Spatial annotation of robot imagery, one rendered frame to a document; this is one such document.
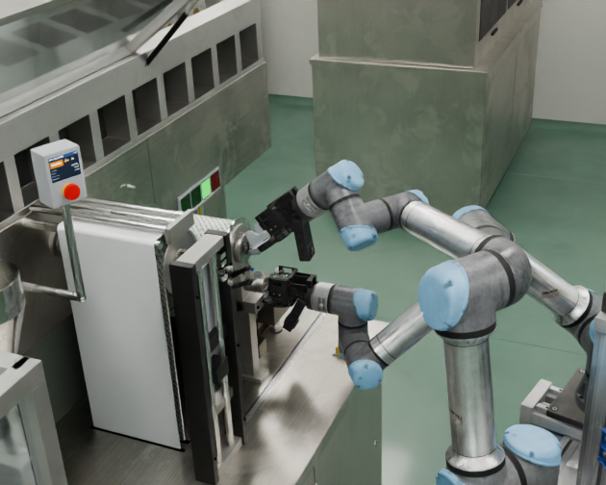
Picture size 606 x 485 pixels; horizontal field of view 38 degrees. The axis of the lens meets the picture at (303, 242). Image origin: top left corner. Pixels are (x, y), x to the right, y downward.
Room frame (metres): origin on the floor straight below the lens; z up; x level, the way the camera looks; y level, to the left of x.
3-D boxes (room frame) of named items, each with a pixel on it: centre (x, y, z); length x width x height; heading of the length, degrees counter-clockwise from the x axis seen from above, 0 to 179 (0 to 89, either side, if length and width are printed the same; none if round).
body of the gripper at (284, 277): (1.93, 0.03, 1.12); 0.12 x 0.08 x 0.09; 66
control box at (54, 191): (1.43, 0.41, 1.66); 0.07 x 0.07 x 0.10; 42
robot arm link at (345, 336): (1.85, -0.12, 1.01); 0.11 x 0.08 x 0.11; 7
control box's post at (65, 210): (1.44, 0.42, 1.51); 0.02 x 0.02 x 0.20
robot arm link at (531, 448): (1.41, -0.44, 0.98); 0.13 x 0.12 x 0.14; 117
